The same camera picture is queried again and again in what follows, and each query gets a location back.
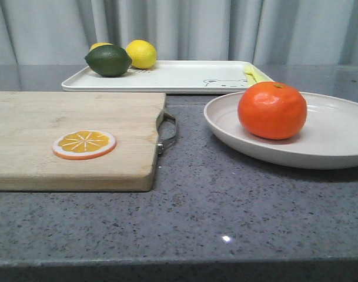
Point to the orange mandarin fruit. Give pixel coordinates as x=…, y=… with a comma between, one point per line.
x=272, y=110

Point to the cream round plate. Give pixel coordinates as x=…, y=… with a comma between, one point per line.
x=328, y=140

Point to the cream bear print tray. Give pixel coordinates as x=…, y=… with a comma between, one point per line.
x=170, y=77

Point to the yellow lemon right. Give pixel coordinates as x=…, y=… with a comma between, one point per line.
x=143, y=54

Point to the orange slice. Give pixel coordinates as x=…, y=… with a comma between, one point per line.
x=84, y=145

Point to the green lime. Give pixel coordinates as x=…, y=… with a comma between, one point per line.
x=108, y=60

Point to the yellow lemon behind lime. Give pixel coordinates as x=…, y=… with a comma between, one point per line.
x=99, y=44

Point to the wooden cutting board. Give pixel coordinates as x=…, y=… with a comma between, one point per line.
x=30, y=122

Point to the grey curtain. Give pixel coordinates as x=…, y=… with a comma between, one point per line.
x=261, y=32

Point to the metal cutting board handle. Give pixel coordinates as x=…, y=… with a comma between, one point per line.
x=167, y=133

